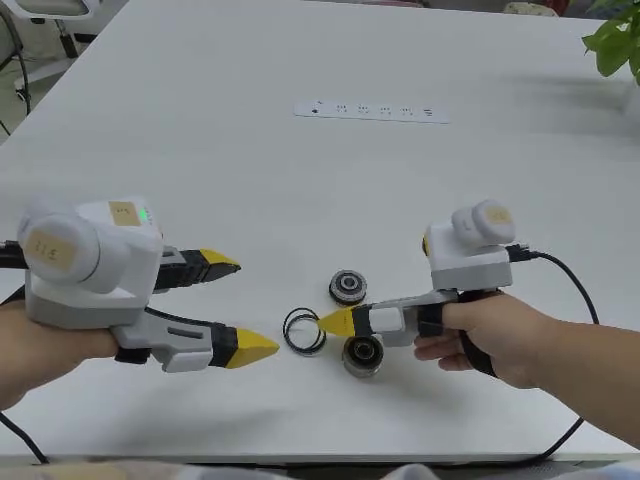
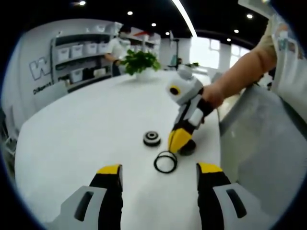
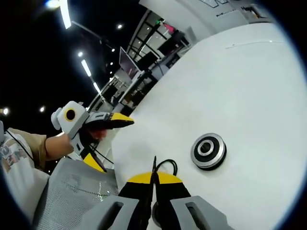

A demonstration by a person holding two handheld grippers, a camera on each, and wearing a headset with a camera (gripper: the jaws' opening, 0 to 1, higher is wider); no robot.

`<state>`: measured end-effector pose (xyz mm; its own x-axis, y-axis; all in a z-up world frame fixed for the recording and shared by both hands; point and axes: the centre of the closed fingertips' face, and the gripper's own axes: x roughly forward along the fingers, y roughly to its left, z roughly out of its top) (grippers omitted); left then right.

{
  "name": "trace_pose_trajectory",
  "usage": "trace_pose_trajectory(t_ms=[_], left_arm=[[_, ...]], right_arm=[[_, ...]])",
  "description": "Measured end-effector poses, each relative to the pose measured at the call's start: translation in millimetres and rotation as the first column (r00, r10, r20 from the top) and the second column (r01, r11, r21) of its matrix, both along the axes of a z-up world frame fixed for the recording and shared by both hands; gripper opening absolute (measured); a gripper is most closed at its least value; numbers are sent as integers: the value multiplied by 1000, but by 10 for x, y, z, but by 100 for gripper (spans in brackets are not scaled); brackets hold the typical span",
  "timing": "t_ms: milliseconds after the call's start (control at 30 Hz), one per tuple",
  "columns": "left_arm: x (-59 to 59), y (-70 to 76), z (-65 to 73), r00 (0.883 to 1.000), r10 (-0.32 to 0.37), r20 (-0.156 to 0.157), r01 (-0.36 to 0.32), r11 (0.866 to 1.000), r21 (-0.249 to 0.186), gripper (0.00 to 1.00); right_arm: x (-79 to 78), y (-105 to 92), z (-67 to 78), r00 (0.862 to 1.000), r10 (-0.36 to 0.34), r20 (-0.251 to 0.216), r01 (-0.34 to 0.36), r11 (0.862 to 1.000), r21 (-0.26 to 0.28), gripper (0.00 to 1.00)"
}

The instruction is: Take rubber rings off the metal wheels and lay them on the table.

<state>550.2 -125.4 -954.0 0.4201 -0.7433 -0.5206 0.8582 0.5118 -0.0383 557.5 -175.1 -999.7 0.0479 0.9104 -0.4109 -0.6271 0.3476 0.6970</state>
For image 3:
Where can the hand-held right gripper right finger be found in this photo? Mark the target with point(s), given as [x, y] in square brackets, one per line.
[172, 189]

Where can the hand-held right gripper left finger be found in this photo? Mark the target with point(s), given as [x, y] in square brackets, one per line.
[134, 191]

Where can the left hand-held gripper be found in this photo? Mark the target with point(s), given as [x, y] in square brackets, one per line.
[72, 119]

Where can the metal wheel with black centre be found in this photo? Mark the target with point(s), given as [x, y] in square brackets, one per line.
[208, 151]

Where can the person's left forearm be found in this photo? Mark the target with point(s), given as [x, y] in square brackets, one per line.
[58, 147]

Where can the long ceiling light strip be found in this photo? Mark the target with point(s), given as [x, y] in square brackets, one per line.
[86, 68]
[65, 13]

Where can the tilted display screen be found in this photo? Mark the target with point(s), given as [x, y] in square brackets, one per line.
[128, 61]

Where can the person's body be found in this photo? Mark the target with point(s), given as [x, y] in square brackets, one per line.
[19, 172]

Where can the white table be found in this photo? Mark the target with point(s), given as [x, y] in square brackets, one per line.
[239, 95]

